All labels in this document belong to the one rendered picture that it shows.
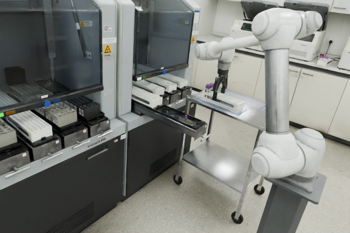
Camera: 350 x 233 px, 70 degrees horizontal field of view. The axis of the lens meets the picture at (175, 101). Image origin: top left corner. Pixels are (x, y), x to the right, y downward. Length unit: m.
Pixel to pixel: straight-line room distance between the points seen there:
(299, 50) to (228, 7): 1.56
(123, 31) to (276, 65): 0.86
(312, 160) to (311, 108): 2.36
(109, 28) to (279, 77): 0.91
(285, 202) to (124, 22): 1.31
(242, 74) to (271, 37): 2.69
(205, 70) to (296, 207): 2.96
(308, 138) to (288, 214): 0.44
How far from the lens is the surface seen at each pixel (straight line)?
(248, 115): 1.76
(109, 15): 1.47
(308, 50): 3.56
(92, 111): 1.52
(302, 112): 3.72
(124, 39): 1.55
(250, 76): 3.80
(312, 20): 1.29
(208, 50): 1.58
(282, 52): 1.19
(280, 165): 1.20
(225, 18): 4.60
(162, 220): 2.02
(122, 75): 1.60
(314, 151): 1.35
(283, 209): 1.55
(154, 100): 1.64
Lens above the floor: 1.52
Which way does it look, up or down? 23 degrees down
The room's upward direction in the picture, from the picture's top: 6 degrees clockwise
